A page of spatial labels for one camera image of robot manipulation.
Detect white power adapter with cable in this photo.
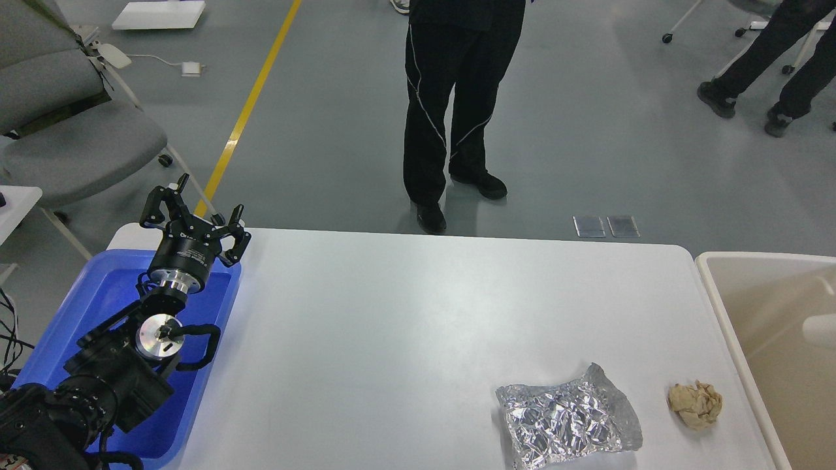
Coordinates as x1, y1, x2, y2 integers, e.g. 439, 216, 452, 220
127, 54, 205, 77

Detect metal floor plate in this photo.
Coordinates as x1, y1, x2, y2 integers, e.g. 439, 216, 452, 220
572, 216, 607, 238
607, 215, 640, 238

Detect right metal floor plate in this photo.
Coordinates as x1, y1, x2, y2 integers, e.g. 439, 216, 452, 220
607, 215, 640, 238

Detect grey office chair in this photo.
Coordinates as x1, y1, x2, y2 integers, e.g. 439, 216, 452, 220
1, 1, 168, 259

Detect blue plastic bin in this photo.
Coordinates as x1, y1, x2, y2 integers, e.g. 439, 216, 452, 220
15, 249, 242, 469

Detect white side table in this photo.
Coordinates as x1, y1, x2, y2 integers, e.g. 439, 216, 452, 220
1, 185, 42, 244

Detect person in black clothes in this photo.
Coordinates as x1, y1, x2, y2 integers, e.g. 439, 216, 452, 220
403, 1, 526, 235

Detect beige plastic bin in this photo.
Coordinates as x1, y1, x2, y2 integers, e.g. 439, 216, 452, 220
696, 252, 835, 469

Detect white rolling chair base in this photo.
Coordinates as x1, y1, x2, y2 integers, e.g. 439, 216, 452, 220
661, 1, 834, 76

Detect left metal floor plate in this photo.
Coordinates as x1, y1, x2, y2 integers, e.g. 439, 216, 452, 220
572, 216, 607, 238

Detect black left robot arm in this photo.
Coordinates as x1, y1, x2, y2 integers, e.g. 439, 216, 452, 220
2, 174, 251, 469

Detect white paper cup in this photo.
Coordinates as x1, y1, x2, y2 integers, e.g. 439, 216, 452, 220
802, 313, 836, 351

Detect black cables at left edge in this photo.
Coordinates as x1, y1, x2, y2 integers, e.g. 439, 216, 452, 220
0, 287, 33, 386

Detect crumpled brown paper ball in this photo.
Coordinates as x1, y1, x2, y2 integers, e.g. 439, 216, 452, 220
667, 380, 724, 431

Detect white flat floor box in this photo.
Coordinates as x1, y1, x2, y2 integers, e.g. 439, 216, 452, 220
111, 1, 206, 30

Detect silver foil bag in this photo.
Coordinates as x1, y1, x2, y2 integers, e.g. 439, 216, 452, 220
495, 362, 644, 469

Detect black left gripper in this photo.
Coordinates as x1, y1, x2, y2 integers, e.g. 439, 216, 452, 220
140, 174, 251, 294

